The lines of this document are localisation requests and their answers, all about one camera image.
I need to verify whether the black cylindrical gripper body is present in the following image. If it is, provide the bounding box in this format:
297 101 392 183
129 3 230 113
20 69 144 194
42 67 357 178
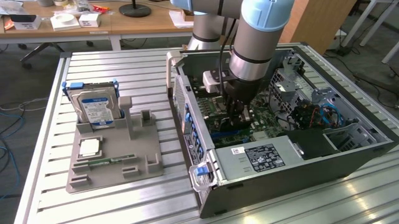
222 78 261 105

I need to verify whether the CPU socket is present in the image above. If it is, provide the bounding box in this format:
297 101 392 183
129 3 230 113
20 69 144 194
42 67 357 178
210 95 225 112

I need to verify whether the green motherboard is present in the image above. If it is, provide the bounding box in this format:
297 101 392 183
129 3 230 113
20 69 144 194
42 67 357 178
186 77 287 150

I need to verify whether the blue expansion slot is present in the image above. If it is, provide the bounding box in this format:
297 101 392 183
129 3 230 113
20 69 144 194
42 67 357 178
210 130 240 139

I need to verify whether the silver disk bay cage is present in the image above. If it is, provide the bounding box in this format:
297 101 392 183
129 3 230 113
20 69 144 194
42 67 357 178
267 67 341 117

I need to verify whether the grey power supply unit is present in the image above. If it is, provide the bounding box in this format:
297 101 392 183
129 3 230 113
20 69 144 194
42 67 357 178
213 136 304 182

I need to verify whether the black plastic shroud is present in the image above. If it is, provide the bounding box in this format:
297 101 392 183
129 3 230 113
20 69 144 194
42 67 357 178
285 129 340 161

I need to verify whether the blue case latch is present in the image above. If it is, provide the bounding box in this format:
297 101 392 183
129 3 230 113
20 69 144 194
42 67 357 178
192 166 209 180

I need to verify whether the dark grey PC case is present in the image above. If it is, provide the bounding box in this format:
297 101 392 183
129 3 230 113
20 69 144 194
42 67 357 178
166 42 395 219

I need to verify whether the white paper stack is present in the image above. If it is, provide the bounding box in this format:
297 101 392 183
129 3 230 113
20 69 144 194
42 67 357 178
169 9 194 28

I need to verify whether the brown cardboard box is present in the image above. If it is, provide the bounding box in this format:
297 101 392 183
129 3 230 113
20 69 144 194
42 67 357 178
181 10 196 23

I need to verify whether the wooden cabinet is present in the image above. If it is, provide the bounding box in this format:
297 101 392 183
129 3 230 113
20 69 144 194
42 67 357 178
276 0 359 55

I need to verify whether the hard disk in blue carrier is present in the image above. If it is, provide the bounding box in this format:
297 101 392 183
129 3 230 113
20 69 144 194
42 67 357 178
61 78 122 129

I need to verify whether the grey plastic parts rack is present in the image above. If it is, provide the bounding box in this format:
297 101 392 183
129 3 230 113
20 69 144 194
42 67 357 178
65 95 165 194

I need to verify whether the green RAM stick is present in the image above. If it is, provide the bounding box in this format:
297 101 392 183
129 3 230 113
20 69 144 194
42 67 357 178
74 154 137 168

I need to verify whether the silver CPU chip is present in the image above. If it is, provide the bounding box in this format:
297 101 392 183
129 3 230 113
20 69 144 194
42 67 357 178
78 140 101 156

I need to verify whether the black round lamp base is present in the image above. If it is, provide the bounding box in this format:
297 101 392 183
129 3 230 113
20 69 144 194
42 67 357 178
118 0 152 18

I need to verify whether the small white labelled box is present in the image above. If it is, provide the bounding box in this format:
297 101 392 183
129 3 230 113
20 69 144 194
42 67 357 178
77 13 101 28

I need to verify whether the clear plastic bag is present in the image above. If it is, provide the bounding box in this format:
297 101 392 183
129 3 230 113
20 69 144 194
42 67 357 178
74 0 92 12

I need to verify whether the white square dish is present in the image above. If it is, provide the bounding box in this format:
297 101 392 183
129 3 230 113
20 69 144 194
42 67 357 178
49 13 81 32

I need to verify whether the wooden desk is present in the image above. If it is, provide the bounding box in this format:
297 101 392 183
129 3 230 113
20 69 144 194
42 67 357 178
0 0 283 70

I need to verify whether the white box black lid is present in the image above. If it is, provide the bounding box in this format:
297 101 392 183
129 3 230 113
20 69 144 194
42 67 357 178
8 14 42 30

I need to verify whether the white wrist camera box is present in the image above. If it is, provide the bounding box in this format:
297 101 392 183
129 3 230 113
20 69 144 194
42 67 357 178
201 70 232 93

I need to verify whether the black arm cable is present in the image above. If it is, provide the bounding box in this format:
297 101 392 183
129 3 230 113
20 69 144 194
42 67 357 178
217 17 237 97

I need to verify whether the black wire bundle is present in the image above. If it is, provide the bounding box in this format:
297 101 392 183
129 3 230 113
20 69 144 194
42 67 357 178
285 105 312 130

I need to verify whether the red disk wire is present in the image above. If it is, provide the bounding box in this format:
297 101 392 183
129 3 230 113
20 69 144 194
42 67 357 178
307 105 323 128

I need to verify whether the blue disk wire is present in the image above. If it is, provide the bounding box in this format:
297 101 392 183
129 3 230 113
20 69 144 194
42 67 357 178
320 102 345 128

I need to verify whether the silver perforated drive bracket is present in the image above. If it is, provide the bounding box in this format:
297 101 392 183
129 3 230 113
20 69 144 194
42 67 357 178
323 122 379 153

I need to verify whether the black floor cable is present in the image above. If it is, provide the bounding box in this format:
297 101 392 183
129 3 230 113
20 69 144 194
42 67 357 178
323 28 399 108

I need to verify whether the white table frame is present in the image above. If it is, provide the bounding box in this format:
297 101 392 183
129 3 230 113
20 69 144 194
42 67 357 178
339 0 399 64

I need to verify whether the white floor cable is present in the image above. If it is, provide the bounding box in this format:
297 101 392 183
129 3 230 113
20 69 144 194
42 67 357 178
0 97 49 112

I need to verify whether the blue floor cable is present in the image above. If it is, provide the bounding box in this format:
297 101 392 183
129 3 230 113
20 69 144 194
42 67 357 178
0 112 25 200

